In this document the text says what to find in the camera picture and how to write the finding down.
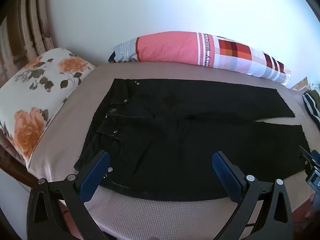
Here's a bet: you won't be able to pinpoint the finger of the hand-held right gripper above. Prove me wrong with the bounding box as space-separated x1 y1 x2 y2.
299 145 320 173

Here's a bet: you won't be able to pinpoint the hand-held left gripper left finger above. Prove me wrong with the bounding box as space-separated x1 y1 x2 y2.
26 150 111 240

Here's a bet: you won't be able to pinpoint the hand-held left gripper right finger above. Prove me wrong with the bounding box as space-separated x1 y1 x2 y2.
212 151 293 240

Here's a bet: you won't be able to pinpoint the black pants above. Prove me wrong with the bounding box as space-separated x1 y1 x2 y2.
73 78 312 202

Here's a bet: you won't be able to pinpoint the dark striped cloth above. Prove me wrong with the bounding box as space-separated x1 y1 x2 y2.
302 90 320 131

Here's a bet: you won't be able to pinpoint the floral pillow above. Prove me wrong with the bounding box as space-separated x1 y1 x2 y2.
0 47 97 167

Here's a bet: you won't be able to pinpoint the pink patchwork bolster pillow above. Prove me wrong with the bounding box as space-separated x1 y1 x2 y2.
108 31 292 85

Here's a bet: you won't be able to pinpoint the beige patterned curtain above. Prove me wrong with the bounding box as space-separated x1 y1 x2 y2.
0 0 56 88

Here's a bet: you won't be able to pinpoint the brown wooden bed frame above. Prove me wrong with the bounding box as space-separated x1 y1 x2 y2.
0 140 38 189

